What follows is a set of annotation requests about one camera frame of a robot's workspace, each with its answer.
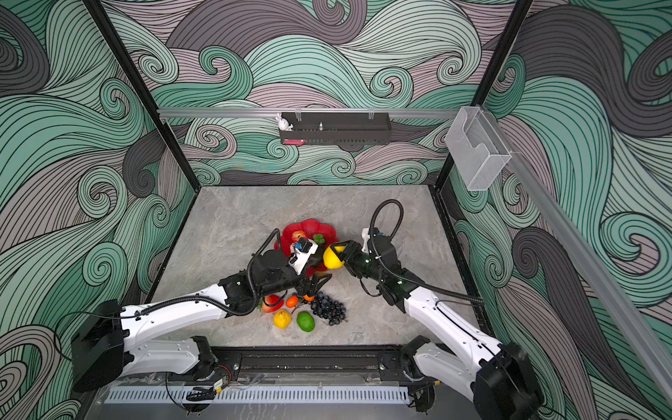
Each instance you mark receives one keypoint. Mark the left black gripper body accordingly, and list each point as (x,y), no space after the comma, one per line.
(290,280)

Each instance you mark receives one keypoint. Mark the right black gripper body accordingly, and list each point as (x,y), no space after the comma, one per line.
(363,263)

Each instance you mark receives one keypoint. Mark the large yellow fake lemon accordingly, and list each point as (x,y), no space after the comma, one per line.
(332,257)

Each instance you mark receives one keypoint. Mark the red fake mango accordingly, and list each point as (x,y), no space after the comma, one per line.
(272,303)

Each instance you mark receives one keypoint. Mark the red flower-shaped fruit bowl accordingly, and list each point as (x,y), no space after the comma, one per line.
(311,227)

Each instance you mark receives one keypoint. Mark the red fake apple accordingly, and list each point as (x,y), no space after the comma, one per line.
(298,235)

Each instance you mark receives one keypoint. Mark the green fake lime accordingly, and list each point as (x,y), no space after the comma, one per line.
(305,322)

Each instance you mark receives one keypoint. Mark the dark maroon fake fruit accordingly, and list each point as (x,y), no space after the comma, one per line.
(319,239)

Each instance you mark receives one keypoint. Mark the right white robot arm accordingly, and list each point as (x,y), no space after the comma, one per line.
(497,378)

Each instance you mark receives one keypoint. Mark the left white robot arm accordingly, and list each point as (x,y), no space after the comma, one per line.
(116,341)

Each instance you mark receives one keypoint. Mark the small orange fake tangerine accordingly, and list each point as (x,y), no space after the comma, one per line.
(292,302)

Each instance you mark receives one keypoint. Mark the small yellow fake lemon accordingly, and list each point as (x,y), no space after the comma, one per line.
(282,319)

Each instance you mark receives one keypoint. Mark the dark fake grape bunch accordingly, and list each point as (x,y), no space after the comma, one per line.
(326,308)

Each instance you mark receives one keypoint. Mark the small white figurine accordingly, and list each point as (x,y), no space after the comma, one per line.
(283,123)

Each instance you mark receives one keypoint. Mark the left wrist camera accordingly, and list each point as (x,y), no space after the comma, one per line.
(302,251)

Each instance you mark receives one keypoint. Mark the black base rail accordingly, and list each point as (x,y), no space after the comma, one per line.
(385,362)

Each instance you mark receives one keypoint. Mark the black wall shelf tray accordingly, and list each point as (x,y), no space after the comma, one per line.
(341,129)

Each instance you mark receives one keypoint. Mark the clear plastic wall bin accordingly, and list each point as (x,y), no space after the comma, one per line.
(476,143)

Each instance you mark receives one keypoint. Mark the aluminium wall rail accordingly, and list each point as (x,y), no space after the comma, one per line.
(235,112)

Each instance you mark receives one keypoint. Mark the white slotted cable duct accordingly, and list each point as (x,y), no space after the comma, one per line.
(265,394)

